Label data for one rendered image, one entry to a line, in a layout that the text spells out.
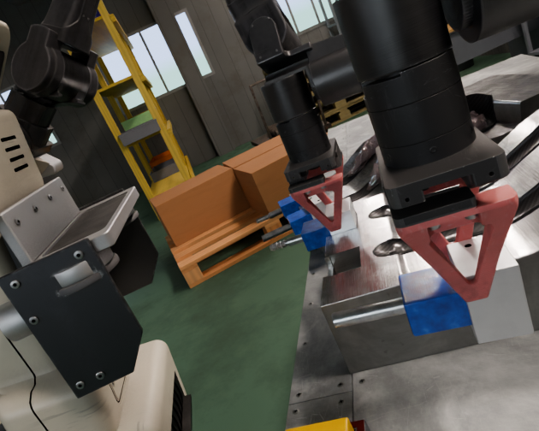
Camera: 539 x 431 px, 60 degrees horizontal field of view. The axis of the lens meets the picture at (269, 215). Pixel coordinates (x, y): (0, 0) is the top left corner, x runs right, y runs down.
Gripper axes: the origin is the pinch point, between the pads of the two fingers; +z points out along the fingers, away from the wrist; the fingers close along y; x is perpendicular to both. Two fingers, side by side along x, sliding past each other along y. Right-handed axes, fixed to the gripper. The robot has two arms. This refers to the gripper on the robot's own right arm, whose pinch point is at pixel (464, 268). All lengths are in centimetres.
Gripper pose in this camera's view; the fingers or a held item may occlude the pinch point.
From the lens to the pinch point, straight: 35.3
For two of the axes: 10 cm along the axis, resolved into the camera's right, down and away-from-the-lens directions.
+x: -9.1, 3.0, 2.7
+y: 1.5, -3.8, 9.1
